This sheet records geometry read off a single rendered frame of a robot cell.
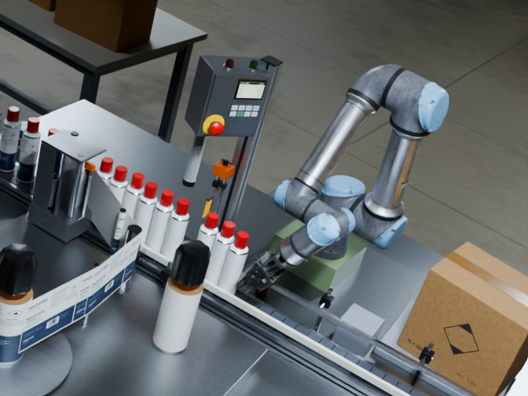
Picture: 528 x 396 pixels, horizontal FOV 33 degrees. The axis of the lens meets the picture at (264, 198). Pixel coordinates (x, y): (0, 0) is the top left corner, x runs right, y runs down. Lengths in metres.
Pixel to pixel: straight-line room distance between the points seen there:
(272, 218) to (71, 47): 1.37
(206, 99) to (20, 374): 0.80
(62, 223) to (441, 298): 1.04
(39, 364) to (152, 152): 1.21
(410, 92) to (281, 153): 2.91
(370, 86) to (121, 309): 0.86
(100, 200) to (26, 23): 1.69
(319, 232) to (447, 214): 3.04
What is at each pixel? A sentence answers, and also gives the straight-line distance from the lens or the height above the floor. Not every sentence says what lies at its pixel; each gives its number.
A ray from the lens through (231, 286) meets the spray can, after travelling 2.44.
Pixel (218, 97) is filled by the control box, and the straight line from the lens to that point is 2.29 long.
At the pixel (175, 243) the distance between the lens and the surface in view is 2.48.
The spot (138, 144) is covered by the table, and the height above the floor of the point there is 0.83.
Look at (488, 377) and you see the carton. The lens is 2.50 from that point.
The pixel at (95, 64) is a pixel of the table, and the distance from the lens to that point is 3.82.
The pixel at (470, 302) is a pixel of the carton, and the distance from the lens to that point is 2.43.
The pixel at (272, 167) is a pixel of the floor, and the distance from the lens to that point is 5.03.
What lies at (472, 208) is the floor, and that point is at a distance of 5.39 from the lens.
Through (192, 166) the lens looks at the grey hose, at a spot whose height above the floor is 1.14.
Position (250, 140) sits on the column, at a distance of 2.41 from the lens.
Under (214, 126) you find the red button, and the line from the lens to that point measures 2.30.
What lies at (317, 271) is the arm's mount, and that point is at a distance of 2.69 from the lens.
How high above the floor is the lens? 2.36
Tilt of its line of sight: 30 degrees down
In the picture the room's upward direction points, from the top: 17 degrees clockwise
